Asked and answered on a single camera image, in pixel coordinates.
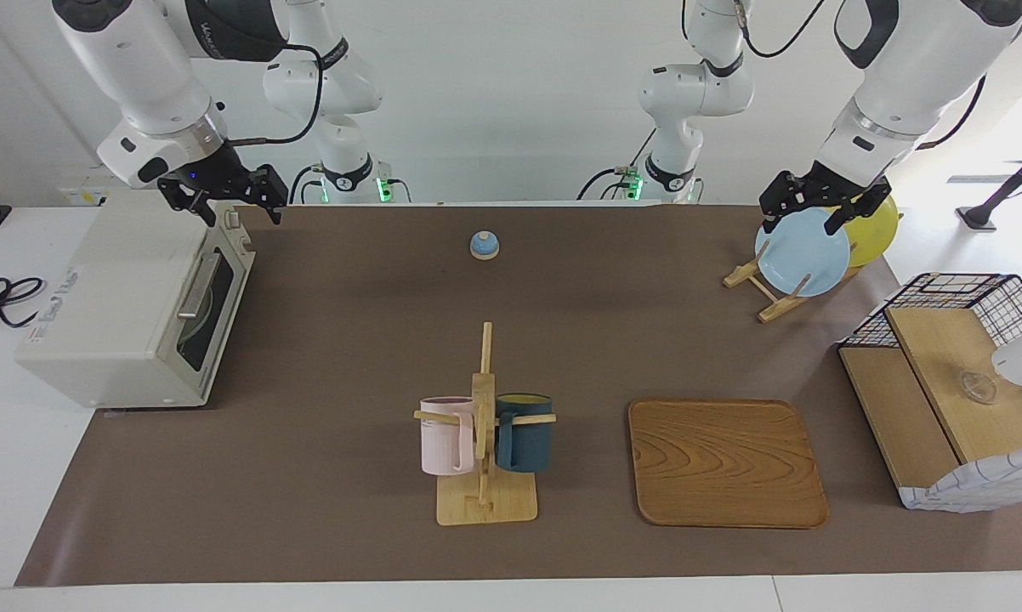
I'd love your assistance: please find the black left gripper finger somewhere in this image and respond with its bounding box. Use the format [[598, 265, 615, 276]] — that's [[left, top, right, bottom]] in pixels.
[[759, 174, 794, 235], [824, 180, 894, 236]]

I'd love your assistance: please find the glass oven door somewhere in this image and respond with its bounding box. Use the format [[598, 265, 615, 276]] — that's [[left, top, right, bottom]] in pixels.
[[164, 238, 255, 383]]

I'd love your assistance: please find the pale green plate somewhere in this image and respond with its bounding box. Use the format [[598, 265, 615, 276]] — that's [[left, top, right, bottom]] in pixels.
[[178, 285, 218, 345]]

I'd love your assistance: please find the beige toaster oven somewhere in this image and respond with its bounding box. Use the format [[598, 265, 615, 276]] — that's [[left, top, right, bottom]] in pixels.
[[15, 189, 257, 409]]

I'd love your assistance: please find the yellow plate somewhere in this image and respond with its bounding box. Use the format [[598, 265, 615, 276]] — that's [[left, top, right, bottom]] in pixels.
[[832, 194, 900, 268]]

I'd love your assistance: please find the light blue plate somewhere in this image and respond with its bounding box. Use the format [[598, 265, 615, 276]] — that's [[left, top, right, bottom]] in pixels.
[[755, 207, 852, 298]]

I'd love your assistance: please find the wooden plate rack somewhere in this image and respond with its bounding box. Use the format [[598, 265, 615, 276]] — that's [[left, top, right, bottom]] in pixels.
[[724, 238, 865, 324]]

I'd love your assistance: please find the white power box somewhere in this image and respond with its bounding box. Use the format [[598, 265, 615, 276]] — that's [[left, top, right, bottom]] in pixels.
[[56, 183, 116, 207]]

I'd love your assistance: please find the black stand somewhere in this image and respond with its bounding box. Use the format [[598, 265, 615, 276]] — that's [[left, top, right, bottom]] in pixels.
[[957, 136, 1022, 232]]

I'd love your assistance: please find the brown table mat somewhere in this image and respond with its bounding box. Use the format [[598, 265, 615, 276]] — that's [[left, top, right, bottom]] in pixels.
[[15, 204, 1022, 587]]

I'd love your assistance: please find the wooden shelf unit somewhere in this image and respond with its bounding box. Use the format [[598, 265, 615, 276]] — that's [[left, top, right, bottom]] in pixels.
[[838, 272, 1022, 426]]

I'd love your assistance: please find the small clear glass dish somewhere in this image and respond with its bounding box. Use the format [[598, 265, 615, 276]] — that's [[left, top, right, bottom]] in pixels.
[[957, 371, 998, 405]]

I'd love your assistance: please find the brown wooden tray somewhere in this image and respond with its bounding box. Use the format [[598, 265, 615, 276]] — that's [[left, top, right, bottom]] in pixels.
[[628, 399, 829, 529]]

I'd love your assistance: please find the pink mug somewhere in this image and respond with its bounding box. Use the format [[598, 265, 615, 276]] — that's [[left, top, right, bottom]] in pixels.
[[419, 396, 476, 475]]

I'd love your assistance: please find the white checked cloth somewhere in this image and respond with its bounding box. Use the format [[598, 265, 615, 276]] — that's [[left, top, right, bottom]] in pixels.
[[898, 448, 1022, 513]]

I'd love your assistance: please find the dark blue mug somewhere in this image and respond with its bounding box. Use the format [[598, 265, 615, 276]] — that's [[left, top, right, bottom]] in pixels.
[[494, 393, 554, 473]]

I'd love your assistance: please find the wooden mug tree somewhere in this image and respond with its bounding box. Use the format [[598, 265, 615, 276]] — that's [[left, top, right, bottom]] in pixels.
[[414, 321, 557, 525]]

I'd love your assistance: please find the black right base cable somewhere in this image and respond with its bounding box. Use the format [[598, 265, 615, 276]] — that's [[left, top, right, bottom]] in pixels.
[[288, 164, 325, 205]]

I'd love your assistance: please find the black base cable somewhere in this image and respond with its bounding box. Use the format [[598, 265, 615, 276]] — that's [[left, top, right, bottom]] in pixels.
[[577, 127, 658, 202], [288, 164, 325, 205]]

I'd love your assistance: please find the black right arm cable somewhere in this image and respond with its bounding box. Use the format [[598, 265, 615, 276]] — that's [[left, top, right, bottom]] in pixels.
[[226, 41, 323, 147]]

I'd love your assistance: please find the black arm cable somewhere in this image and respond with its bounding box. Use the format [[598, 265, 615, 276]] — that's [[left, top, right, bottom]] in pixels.
[[736, 0, 988, 152], [226, 41, 323, 147]]

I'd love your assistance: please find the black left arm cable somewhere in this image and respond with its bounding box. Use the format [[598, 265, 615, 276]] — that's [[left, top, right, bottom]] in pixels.
[[736, 0, 988, 152]]

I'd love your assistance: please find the wire and wood shelf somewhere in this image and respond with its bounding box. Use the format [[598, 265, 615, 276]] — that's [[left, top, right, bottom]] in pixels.
[[840, 306, 1022, 494]]

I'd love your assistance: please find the black left base cable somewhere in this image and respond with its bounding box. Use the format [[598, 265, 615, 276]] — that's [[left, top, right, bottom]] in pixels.
[[577, 127, 658, 202]]

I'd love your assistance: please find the coiled black cable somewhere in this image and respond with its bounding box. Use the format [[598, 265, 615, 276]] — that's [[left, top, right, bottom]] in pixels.
[[0, 277, 46, 332]]

